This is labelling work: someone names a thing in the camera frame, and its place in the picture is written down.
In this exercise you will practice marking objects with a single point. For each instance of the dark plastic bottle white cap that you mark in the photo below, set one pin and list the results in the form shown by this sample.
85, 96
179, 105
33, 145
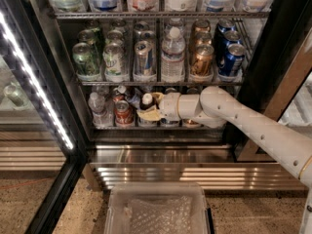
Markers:
147, 101

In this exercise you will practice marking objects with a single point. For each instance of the gold can middle shelf back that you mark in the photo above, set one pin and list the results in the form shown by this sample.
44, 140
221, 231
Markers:
200, 25

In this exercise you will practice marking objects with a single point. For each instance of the white led light strip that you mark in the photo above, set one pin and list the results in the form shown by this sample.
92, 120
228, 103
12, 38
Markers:
34, 82

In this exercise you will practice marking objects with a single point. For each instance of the blue can middle shelf back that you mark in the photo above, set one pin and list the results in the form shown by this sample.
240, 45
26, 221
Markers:
222, 26

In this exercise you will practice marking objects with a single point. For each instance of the red soda can back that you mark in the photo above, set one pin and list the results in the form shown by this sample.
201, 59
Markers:
116, 95

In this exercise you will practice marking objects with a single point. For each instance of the gold can shelf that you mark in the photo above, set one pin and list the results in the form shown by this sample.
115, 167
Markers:
200, 25
202, 37
202, 60

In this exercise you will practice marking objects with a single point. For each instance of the clear plastic bin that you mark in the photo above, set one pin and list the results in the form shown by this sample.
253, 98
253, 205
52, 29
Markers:
121, 194

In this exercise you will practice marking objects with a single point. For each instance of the red soda can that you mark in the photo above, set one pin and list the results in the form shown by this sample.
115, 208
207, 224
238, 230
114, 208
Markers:
123, 113
116, 95

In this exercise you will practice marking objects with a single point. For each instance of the gold soda can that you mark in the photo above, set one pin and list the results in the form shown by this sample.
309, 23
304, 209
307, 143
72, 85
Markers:
192, 91
188, 123

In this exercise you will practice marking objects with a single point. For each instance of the wire shelf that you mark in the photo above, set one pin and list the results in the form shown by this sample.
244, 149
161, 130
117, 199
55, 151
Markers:
159, 84
157, 15

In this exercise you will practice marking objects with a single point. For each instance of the blue soda can front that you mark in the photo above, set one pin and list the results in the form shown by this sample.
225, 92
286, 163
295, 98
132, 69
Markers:
169, 124

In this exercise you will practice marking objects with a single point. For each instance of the clear water bottle middle shelf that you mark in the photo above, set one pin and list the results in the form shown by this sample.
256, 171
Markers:
173, 56

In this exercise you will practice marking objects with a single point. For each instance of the clear water bottle bottom shelf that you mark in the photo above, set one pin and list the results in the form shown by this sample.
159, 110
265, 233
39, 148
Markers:
101, 116

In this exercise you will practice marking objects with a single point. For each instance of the gold soda can back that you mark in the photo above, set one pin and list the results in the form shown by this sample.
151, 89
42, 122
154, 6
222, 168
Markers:
192, 91

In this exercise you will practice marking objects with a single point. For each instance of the white green soda can front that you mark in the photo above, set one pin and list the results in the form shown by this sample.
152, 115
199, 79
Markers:
114, 58

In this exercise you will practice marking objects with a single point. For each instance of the bubble wrap sheet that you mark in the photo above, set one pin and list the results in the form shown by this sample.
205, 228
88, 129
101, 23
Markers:
161, 216

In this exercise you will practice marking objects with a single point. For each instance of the glass fridge door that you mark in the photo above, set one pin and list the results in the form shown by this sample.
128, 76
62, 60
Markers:
32, 150

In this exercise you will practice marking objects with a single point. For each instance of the white green can middle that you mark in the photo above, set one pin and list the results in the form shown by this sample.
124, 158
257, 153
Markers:
115, 36

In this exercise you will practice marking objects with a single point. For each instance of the blue can middle shelf front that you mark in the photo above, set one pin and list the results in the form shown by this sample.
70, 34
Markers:
232, 60

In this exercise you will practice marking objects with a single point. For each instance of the blue soda can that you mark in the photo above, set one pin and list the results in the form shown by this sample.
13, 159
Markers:
169, 124
170, 90

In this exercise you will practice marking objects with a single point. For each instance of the upper wire shelf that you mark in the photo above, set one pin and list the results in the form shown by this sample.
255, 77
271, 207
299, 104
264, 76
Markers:
157, 15

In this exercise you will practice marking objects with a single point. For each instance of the silver blue slim can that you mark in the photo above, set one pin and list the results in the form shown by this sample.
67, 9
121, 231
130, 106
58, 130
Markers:
144, 51

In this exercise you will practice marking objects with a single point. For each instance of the middle wire shelf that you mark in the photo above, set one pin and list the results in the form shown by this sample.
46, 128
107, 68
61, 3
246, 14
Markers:
159, 84

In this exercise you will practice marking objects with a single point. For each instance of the clear water bottle shelf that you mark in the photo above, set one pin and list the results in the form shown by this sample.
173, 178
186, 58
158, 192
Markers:
101, 116
173, 56

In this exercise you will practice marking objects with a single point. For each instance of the blue can shelf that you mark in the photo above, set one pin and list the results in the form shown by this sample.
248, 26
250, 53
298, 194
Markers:
232, 60
222, 26
225, 39

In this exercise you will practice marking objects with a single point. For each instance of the gold can middle shelf front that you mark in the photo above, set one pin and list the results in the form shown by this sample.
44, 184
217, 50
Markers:
202, 60

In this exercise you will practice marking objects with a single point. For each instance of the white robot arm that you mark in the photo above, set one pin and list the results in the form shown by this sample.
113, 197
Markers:
214, 107

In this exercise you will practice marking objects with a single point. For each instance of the red soda can front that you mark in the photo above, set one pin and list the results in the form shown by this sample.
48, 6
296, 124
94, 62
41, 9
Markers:
123, 113

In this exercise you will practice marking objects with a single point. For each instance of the green soda can middle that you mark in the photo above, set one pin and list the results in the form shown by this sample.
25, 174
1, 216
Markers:
89, 37

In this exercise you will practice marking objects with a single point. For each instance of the steel fridge base grille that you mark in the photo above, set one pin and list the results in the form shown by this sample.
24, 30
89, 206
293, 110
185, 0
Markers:
213, 167

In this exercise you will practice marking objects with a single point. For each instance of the gold soda can front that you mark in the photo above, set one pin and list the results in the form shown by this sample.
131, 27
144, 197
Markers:
188, 123

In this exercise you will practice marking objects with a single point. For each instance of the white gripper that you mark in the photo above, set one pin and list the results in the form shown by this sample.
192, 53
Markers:
169, 106

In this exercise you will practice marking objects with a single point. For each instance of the silver can middle shelf back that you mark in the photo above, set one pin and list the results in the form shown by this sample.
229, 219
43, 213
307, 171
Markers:
139, 27

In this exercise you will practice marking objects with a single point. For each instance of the blue soda can back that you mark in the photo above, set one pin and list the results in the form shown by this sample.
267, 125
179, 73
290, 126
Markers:
170, 90

